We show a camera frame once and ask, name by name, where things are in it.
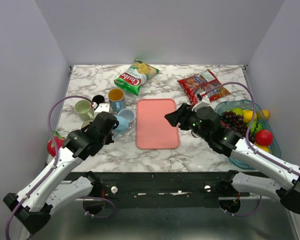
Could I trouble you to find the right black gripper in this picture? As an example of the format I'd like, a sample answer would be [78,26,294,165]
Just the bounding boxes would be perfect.
[164,102,211,142]

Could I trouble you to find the cream mug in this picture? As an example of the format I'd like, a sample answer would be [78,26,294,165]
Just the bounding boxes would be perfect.
[81,120,93,128]

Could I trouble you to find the light blue mug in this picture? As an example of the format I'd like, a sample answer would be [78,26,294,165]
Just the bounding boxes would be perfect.
[112,115,130,140]

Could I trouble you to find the green mug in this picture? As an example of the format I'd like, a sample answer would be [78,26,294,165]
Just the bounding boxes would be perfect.
[74,99,94,121]

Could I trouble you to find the brown mug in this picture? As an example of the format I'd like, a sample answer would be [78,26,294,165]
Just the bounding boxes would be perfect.
[92,94,106,105]

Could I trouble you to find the grey mug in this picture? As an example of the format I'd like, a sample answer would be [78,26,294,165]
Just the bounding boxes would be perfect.
[118,108,135,130]

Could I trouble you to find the blue glazed mug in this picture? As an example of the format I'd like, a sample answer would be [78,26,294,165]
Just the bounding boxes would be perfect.
[108,88,126,113]

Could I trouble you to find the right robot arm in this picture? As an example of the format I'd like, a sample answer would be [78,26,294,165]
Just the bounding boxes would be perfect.
[164,103,300,215]

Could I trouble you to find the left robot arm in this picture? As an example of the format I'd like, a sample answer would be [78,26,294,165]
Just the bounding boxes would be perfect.
[3,111,119,235]

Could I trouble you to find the pink tray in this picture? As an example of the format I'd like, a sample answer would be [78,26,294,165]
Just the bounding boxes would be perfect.
[136,98,180,150]

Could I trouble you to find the red snack bag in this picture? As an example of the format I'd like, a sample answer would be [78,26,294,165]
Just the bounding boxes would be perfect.
[177,69,231,106]

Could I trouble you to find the purple grapes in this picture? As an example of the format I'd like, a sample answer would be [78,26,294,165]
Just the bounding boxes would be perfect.
[220,110,249,137]

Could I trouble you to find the red dragon fruit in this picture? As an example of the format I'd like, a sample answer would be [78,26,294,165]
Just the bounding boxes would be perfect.
[46,129,66,157]

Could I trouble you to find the green pear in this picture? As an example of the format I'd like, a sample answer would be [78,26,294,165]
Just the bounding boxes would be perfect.
[232,108,244,116]

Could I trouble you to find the green chips bag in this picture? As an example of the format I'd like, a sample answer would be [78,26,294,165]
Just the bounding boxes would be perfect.
[114,59,160,96]

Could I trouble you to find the yellow lemon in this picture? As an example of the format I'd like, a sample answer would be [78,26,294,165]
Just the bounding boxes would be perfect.
[243,110,257,124]

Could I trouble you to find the red apple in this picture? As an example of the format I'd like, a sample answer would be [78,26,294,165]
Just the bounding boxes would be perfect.
[255,129,274,147]

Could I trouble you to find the yellow fruit outside basket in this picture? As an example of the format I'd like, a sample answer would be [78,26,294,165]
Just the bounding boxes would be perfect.
[257,109,270,120]

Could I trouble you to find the yellow banana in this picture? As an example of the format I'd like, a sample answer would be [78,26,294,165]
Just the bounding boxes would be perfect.
[254,142,270,153]

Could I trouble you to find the blue plastic fruit basket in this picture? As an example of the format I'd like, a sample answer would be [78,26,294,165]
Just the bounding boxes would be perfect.
[215,99,281,170]

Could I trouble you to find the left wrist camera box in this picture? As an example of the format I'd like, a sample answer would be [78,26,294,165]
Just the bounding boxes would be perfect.
[94,103,111,118]

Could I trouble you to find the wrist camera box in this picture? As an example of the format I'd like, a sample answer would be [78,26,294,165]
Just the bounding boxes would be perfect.
[192,93,211,112]
[94,103,111,118]

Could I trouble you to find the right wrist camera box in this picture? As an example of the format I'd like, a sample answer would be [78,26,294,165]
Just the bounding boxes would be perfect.
[192,93,211,112]

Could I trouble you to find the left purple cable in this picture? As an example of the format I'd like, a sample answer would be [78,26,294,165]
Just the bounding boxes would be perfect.
[4,95,96,240]

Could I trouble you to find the purple cable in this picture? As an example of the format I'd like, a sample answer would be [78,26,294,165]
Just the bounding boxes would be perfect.
[197,81,300,182]
[4,95,96,240]

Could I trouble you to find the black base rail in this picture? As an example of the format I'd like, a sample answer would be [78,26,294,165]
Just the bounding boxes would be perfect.
[41,169,256,210]

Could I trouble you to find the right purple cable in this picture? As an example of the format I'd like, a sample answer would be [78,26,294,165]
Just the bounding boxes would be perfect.
[197,81,300,182]

